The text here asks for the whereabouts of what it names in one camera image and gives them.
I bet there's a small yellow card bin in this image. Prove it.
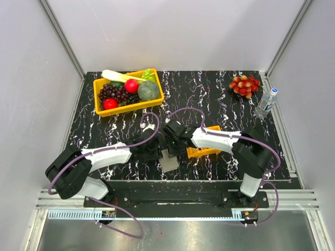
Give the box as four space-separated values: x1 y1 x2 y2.
186 125 222 159

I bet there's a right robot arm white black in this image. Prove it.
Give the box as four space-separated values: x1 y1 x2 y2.
162 120 281 207

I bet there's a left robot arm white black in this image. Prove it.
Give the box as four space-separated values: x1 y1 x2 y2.
45 128 161 207

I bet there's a green melon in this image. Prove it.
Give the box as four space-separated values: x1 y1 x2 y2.
137 81 160 101

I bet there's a dark grape bunch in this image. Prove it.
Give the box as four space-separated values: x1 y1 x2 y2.
126 93 140 105

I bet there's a red apple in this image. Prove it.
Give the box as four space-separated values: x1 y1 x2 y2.
103 98 119 110

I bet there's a purple grape bunch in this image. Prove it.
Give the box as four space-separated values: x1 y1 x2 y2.
98 83 130 105

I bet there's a red pomegranate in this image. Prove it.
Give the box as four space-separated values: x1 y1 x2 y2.
124 78 139 94

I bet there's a green lettuce leaf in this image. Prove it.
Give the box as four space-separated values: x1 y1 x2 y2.
141 69 156 82

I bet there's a green avocado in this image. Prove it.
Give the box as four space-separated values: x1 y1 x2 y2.
109 81 124 88

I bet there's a large yellow fruit bin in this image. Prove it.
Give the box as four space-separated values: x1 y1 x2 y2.
93 68 164 117

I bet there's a white green leek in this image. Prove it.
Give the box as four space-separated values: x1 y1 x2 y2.
102 70 146 83

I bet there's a red lychee bunch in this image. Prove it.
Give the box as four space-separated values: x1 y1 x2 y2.
229 75 261 99

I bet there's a clear water bottle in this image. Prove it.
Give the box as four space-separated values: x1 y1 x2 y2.
254 88 278 120

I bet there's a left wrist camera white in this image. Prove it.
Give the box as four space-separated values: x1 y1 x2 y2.
140 123 156 133

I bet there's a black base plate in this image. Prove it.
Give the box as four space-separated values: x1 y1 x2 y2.
83 180 270 219

